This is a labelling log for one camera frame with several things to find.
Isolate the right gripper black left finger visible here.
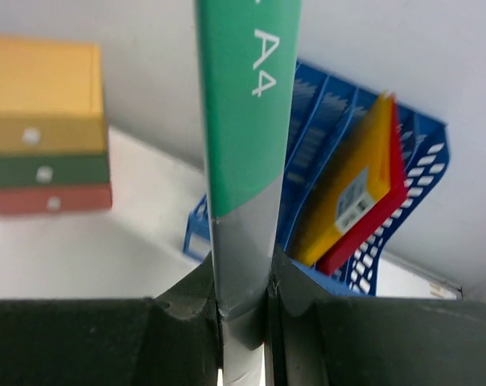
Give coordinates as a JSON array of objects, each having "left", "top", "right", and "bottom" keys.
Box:
[{"left": 0, "top": 258, "right": 221, "bottom": 385}]

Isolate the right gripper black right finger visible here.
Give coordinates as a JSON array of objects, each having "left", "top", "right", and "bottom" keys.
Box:
[{"left": 265, "top": 249, "right": 486, "bottom": 385}]

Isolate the yellow translucent folder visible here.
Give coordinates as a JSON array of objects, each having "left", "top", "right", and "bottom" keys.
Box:
[{"left": 288, "top": 92, "right": 394, "bottom": 266}]

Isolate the red folder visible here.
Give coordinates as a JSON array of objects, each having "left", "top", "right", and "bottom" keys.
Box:
[{"left": 316, "top": 96, "right": 407, "bottom": 275}]

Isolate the red drawer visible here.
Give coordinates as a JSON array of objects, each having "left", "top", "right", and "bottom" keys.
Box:
[{"left": 0, "top": 183, "right": 113, "bottom": 216}]

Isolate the green drawer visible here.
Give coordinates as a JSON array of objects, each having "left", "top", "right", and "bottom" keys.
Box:
[{"left": 0, "top": 153, "right": 110, "bottom": 188}]

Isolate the drawer box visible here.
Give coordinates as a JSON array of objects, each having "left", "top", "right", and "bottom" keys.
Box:
[{"left": 0, "top": 35, "right": 113, "bottom": 216}]

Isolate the yellow drawer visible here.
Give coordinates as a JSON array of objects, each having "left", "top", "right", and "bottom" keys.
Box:
[{"left": 0, "top": 115, "right": 107, "bottom": 156}]

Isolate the green clip file folder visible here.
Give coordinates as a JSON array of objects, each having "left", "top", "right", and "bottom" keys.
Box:
[{"left": 195, "top": 1, "right": 301, "bottom": 385}]

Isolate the blue file organizer rack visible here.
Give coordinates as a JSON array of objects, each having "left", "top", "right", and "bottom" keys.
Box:
[{"left": 181, "top": 59, "right": 451, "bottom": 298}]

